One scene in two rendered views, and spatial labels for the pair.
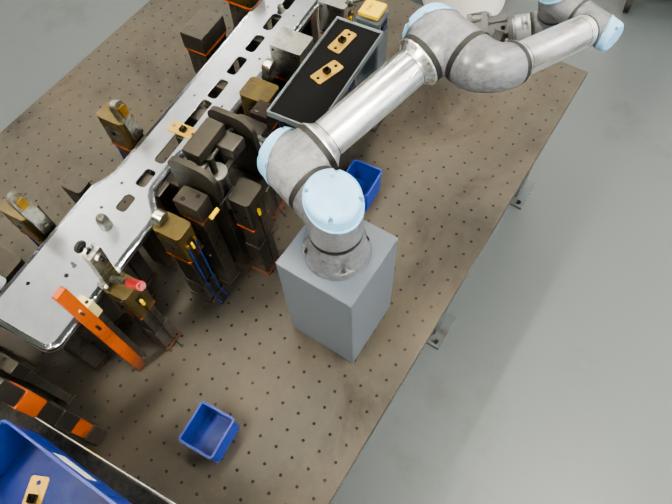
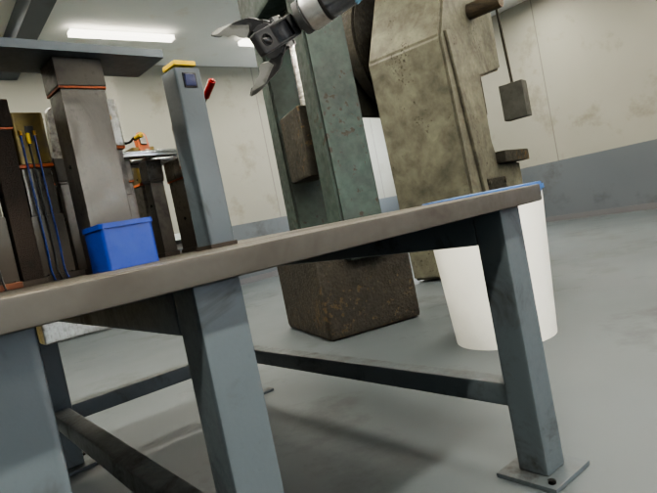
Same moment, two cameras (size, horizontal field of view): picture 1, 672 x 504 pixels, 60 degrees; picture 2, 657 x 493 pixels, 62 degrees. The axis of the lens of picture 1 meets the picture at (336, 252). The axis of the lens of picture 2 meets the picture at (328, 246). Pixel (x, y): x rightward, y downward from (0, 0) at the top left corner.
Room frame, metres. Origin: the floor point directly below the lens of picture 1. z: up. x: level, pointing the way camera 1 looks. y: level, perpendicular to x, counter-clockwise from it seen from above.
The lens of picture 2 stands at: (0.08, -0.77, 0.72)
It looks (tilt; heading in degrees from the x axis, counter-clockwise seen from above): 3 degrees down; 15
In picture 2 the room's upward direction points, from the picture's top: 11 degrees counter-clockwise
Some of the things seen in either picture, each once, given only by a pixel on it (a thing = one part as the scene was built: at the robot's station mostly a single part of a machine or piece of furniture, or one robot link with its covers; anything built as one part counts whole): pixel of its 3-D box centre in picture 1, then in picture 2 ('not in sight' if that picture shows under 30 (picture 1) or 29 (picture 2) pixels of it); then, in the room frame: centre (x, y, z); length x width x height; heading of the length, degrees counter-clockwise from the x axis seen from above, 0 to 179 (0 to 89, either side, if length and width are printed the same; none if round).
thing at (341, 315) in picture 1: (339, 287); not in sight; (0.61, 0.00, 0.90); 0.20 x 0.20 x 0.40; 53
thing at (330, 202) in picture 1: (332, 208); not in sight; (0.62, 0.00, 1.27); 0.13 x 0.12 x 0.14; 35
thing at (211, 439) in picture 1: (210, 433); not in sight; (0.31, 0.35, 0.75); 0.11 x 0.10 x 0.09; 148
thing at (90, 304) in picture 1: (112, 331); not in sight; (0.54, 0.57, 0.88); 0.04 x 0.04 x 0.37; 58
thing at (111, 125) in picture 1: (132, 151); not in sight; (1.12, 0.59, 0.87); 0.12 x 0.07 x 0.35; 58
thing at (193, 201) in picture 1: (210, 240); not in sight; (0.77, 0.33, 0.91); 0.07 x 0.05 x 0.42; 58
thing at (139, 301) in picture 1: (150, 316); not in sight; (0.58, 0.49, 0.87); 0.10 x 0.07 x 0.35; 58
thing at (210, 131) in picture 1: (230, 196); not in sight; (0.88, 0.27, 0.95); 0.18 x 0.13 x 0.49; 148
